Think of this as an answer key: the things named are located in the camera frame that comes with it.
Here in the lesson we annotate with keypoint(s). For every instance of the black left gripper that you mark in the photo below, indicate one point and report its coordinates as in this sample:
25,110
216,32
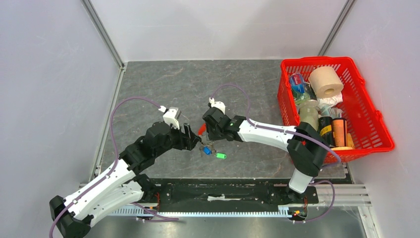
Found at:
187,141

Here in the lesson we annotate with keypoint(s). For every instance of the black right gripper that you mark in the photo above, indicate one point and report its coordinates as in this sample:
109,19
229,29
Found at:
211,135

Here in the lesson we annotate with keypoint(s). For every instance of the blue key tag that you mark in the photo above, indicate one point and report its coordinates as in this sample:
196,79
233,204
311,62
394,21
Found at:
207,150

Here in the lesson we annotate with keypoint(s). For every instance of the red grey key organizer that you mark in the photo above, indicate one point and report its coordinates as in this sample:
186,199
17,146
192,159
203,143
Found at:
205,140

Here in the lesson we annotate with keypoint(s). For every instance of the green key tag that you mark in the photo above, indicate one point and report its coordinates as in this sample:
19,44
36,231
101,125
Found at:
221,156

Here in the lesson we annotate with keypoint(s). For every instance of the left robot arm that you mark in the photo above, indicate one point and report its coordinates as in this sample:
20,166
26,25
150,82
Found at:
121,183

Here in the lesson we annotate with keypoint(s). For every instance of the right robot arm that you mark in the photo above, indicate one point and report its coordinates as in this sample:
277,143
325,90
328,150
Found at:
306,148

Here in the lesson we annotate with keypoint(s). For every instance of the blue snack packet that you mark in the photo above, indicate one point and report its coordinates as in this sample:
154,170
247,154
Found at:
297,84

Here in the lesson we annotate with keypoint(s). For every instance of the translucent plastic bottle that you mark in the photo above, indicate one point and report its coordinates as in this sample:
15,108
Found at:
308,113

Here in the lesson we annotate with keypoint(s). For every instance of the black can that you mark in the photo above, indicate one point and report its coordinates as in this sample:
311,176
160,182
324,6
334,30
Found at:
325,130

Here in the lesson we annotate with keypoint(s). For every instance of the white crumpled tissue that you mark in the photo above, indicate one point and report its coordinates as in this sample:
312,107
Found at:
325,103

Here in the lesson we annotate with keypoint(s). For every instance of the beige toilet paper roll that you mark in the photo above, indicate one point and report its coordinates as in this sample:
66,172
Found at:
325,82

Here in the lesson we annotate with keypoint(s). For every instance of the orange can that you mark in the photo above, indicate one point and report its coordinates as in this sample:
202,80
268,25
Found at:
339,128

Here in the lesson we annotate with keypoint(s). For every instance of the red plastic basket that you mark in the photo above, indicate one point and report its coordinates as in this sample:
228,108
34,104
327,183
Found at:
364,122

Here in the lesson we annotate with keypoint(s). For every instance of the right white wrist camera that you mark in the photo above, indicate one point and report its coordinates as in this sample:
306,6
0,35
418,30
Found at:
217,104

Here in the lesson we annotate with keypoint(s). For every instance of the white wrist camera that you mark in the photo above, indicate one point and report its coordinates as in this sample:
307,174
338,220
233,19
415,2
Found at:
171,116
217,104

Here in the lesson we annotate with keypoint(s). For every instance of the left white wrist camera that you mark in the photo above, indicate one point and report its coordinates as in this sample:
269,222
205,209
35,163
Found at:
171,116

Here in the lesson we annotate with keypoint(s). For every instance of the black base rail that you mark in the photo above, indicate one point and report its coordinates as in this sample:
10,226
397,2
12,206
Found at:
224,195

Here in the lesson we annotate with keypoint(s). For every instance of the white cable duct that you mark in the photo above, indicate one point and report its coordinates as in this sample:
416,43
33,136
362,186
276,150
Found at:
135,211

